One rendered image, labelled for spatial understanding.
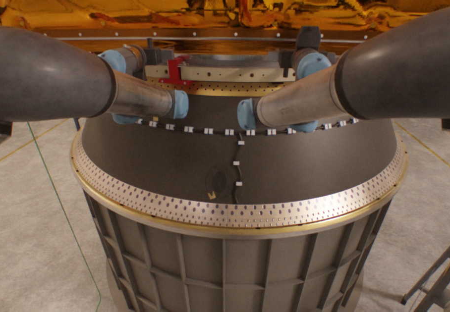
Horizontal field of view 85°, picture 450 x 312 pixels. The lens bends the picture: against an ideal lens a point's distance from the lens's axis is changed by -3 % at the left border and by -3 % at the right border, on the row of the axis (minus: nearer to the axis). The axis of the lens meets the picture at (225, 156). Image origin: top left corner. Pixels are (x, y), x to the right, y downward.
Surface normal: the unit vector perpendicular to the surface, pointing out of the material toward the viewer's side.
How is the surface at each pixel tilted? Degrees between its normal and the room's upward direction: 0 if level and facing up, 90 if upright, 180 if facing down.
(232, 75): 90
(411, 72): 84
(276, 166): 62
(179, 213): 43
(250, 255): 90
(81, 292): 0
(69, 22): 129
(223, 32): 90
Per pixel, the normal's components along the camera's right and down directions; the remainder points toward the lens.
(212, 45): -0.11, 0.50
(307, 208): 0.14, -0.30
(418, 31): -0.62, -0.45
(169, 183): -0.26, 0.01
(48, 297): 0.00, -0.87
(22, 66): 0.54, -0.01
